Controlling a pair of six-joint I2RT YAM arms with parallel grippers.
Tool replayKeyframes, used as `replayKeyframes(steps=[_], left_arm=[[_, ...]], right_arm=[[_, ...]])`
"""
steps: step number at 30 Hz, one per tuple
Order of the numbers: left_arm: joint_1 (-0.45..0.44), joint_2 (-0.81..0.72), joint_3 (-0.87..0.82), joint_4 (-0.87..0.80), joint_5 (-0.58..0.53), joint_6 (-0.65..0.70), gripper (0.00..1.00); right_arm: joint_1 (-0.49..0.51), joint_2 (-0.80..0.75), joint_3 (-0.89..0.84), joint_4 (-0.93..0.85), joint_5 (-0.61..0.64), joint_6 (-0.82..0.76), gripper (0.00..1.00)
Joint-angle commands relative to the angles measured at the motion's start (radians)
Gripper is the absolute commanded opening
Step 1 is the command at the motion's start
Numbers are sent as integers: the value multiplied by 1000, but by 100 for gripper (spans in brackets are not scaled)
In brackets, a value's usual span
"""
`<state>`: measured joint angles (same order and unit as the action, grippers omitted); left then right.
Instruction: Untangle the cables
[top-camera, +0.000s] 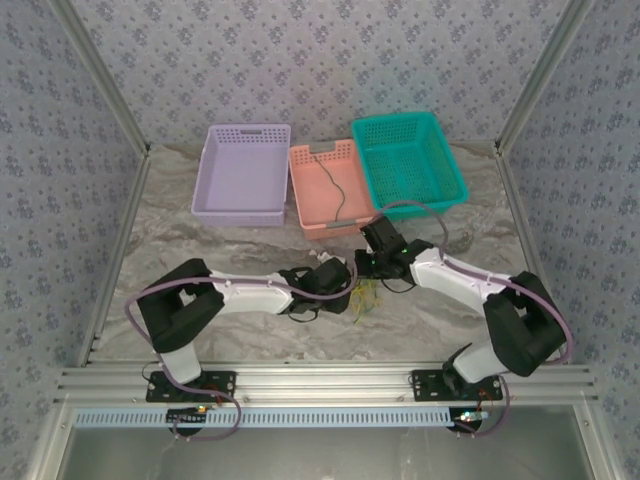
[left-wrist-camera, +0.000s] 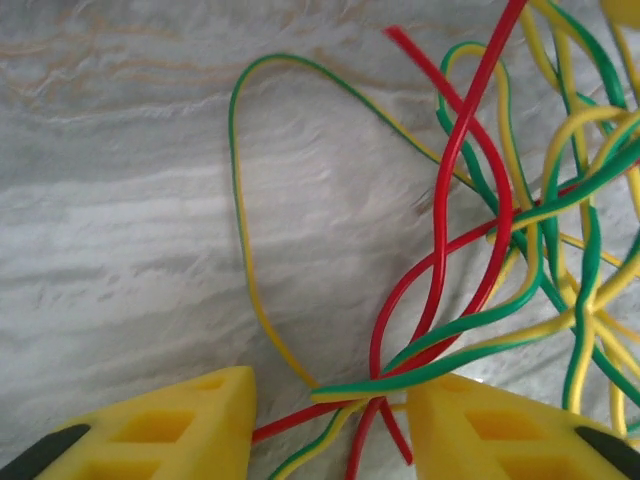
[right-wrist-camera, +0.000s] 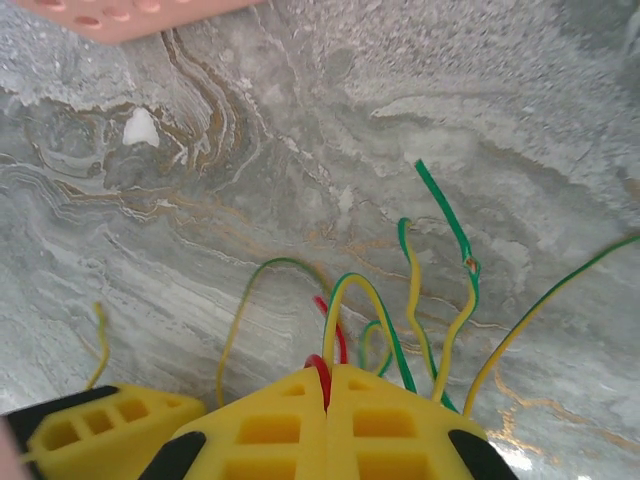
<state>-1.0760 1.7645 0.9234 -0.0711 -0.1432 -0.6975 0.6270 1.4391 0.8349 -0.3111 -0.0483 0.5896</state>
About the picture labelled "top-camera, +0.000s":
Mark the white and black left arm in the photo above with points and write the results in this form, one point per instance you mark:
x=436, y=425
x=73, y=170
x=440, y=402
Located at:
x=250, y=297

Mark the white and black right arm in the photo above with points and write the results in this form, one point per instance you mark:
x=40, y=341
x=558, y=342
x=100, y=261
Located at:
x=460, y=280

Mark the salmon pink plastic basket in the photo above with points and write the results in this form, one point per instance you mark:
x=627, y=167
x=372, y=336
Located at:
x=320, y=205

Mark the teal plastic basket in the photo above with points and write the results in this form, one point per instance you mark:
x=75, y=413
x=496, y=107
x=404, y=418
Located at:
x=415, y=165

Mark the lavender plastic basket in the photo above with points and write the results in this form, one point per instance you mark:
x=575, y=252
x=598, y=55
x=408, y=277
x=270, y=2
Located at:
x=240, y=175

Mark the grey metal shelf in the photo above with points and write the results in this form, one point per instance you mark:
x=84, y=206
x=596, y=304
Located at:
x=325, y=455

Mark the black controller board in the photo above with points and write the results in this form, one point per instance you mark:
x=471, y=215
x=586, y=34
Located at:
x=465, y=422
x=182, y=419

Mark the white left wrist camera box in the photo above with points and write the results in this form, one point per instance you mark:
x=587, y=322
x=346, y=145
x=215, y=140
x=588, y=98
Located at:
x=330, y=257

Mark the aluminium front rail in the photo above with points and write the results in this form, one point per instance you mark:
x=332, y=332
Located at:
x=325, y=382

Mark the light blue slotted duct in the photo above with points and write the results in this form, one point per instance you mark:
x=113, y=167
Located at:
x=325, y=417

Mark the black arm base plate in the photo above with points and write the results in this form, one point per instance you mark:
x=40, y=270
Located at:
x=425, y=385
x=225, y=385

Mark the aluminium frame post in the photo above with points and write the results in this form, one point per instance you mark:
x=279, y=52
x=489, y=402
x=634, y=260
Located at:
x=105, y=75
x=542, y=75

